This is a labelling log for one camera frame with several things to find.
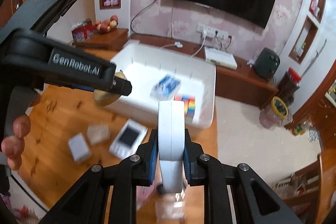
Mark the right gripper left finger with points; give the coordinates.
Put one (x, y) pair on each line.
(108, 192)

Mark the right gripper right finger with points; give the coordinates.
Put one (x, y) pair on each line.
(233, 194)

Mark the beige wooden house block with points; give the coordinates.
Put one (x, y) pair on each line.
(98, 133)

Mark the clear plastic box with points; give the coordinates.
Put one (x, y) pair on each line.
(171, 207)

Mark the white handheld game console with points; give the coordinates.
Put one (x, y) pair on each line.
(128, 139)

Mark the round gold compact mirror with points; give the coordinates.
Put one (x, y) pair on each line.
(104, 98)

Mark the white charger block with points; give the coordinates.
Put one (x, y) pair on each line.
(171, 144)

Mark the person's left hand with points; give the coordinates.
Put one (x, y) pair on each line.
(13, 146)

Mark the white small box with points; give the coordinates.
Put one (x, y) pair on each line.
(79, 148)

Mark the red tissue box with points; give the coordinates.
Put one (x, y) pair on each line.
(83, 31)

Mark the fruit bowl with peaches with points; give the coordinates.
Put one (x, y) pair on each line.
(106, 26)

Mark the yellow rim trash bin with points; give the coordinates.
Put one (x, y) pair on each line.
(273, 113)

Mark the colourful rubik's cube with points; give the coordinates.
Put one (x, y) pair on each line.
(189, 105)

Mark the red lid dark jar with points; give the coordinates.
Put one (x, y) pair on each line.
(288, 85)

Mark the wooden tv cabinet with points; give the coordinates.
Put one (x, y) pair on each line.
(242, 84)

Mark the white plastic storage bin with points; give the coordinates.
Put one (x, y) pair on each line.
(158, 75)

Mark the blue card box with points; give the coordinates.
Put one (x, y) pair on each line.
(165, 88)

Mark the white set-top box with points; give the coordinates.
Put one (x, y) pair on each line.
(220, 58)

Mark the white wall power strip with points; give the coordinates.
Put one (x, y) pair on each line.
(211, 32)

